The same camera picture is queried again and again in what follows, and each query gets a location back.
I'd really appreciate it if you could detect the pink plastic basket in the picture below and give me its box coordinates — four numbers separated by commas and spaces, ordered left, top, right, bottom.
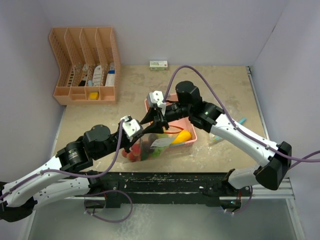
144, 92, 198, 148

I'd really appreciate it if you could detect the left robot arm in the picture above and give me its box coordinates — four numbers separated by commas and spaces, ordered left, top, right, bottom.
0, 121, 143, 223

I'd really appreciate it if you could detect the green white small box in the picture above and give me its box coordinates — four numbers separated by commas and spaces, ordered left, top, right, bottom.
149, 60, 168, 71

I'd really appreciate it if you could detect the yellow mango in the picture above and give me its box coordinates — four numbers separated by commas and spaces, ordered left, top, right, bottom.
171, 129, 192, 145

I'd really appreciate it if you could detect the clear orange-zipper bag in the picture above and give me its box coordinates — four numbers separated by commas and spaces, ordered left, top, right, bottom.
117, 125, 184, 163

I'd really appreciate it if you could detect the orange desk file organizer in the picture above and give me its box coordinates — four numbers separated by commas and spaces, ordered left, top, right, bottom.
49, 26, 122, 106

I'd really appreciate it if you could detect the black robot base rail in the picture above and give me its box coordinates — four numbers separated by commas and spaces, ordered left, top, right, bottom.
86, 172, 251, 208

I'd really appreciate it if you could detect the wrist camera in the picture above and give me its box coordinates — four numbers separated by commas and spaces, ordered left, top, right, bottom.
146, 90, 166, 115
120, 115, 143, 142

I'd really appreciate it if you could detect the red strawberry cluster with leaves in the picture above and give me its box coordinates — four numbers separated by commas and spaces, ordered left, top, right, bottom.
121, 143, 142, 163

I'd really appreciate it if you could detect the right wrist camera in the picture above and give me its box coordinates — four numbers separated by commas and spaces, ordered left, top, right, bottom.
146, 90, 166, 115

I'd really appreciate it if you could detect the white tube in organizer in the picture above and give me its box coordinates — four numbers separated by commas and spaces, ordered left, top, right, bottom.
92, 65, 103, 87

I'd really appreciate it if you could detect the dark red plum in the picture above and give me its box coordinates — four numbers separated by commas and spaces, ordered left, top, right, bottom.
140, 140, 155, 155

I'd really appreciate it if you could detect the green grape bunch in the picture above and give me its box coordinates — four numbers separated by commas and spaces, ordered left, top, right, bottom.
148, 133, 169, 159

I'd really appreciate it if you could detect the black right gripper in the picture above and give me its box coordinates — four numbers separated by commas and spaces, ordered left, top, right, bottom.
140, 102, 192, 134

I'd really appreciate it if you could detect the clear blue-zipper bag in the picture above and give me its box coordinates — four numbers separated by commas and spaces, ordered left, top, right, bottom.
207, 99, 247, 146

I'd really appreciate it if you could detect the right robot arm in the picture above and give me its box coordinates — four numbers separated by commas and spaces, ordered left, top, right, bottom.
141, 81, 292, 196

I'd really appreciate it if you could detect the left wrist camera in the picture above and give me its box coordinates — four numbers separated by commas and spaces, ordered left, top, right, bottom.
120, 115, 143, 142

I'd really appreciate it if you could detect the yellow sponge in organizer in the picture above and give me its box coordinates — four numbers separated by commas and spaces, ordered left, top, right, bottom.
89, 92, 99, 100

